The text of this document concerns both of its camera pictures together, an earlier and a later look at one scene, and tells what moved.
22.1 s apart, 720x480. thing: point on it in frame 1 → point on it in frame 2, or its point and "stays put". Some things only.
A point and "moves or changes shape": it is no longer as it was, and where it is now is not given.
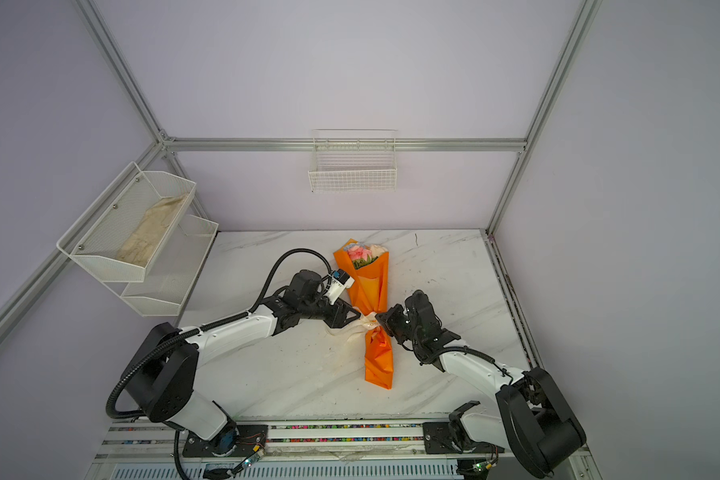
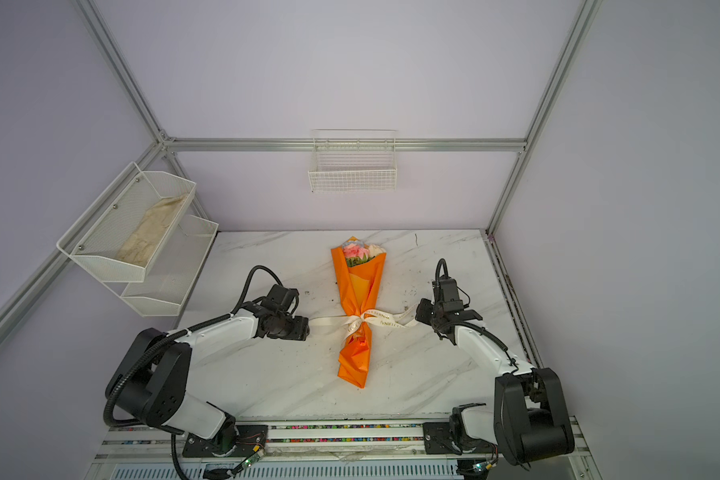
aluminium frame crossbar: x=348 y=144 stays put
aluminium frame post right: x=589 y=13 stays put
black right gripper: x=389 y=317 → x=422 y=311
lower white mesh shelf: x=171 y=270 stays put
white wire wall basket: x=354 y=161 stays put
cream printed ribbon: x=355 y=330 moves or changes shape
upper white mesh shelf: x=121 y=231 stays put
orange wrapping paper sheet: x=370 y=286 moves or changes shape
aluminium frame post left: x=160 y=135 stays put
